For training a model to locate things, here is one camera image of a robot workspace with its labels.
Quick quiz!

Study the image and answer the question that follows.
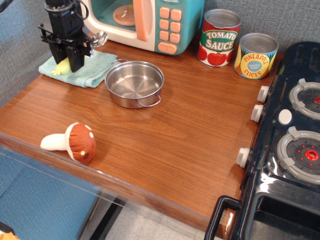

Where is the teal toy microwave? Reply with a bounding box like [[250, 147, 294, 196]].
[[83, 0, 205, 56]]

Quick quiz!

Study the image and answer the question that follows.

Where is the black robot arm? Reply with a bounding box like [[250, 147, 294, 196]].
[[38, 0, 91, 73]]

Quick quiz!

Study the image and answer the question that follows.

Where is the plush brown mushroom toy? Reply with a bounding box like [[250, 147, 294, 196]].
[[40, 122, 96, 163]]

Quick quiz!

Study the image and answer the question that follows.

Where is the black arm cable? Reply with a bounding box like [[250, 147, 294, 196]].
[[72, 0, 90, 21]]

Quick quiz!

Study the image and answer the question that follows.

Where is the pineapple slices can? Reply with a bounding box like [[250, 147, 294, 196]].
[[234, 32, 279, 80]]

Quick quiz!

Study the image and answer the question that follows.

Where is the black toy stove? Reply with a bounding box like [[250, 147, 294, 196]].
[[205, 41, 320, 240]]

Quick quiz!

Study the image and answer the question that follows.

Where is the tomato sauce can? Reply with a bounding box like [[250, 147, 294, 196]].
[[197, 8, 242, 67]]

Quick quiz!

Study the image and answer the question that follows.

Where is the light blue folded cloth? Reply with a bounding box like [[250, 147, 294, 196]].
[[38, 50, 117, 88]]

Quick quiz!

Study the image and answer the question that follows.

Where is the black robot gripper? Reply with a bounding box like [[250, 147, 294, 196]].
[[38, 4, 89, 73]]

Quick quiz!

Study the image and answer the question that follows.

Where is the orange object bottom left corner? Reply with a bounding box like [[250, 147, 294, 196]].
[[0, 222, 19, 240]]

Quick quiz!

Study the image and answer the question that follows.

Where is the spoon with yellow handle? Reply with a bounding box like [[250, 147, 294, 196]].
[[47, 31, 108, 76]]

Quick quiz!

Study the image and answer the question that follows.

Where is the small stainless steel pot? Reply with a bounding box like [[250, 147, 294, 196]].
[[104, 59, 165, 109]]

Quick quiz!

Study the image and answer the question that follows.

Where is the clear acrylic table guard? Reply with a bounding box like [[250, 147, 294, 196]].
[[0, 134, 205, 240]]

